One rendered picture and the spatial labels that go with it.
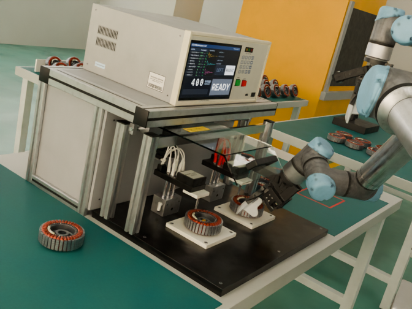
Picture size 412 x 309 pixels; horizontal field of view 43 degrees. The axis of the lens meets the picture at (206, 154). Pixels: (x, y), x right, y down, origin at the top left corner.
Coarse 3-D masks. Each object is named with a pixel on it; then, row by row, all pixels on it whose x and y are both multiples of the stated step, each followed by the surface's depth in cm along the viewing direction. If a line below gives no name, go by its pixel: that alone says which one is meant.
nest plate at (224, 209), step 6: (222, 204) 172; (228, 204) 173; (216, 210) 168; (222, 210) 167; (228, 210) 168; (228, 216) 166; (234, 216) 165; (240, 216) 166; (264, 216) 170; (270, 216) 172; (240, 222) 164; (246, 222) 163; (252, 222) 164; (258, 222) 165; (264, 222) 167; (252, 228) 161
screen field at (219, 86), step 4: (212, 80) 152; (216, 80) 154; (220, 80) 155; (224, 80) 157; (228, 80) 159; (212, 84) 152; (216, 84) 154; (220, 84) 156; (224, 84) 158; (228, 84) 159; (212, 88) 153; (216, 88) 155; (220, 88) 157; (224, 88) 159; (228, 88) 160; (212, 92) 154; (216, 92) 156; (220, 92) 157; (224, 92) 159; (228, 92) 161
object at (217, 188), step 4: (208, 180) 179; (208, 184) 175; (212, 184) 176; (216, 184) 177; (220, 184) 178; (224, 184) 179; (208, 188) 174; (212, 188) 173; (216, 188) 175; (220, 188) 177; (212, 192) 174; (216, 192) 176; (220, 192) 178; (208, 196) 174; (212, 196) 175; (216, 196) 177; (220, 196) 179; (208, 200) 175; (212, 200) 176
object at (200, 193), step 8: (160, 176) 154; (168, 176) 152; (176, 176) 154; (184, 176) 149; (192, 176) 150; (200, 176) 152; (176, 184) 151; (184, 184) 149; (192, 184) 148; (200, 184) 151; (168, 192) 157; (184, 192) 150; (192, 192) 149; (200, 192) 151; (208, 192) 152
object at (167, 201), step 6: (156, 198) 156; (162, 198) 155; (168, 198) 156; (174, 198) 157; (180, 198) 159; (156, 204) 156; (162, 204) 154; (168, 204) 155; (174, 204) 158; (156, 210) 156; (162, 210) 155; (168, 210) 156; (174, 210) 159; (162, 216) 155
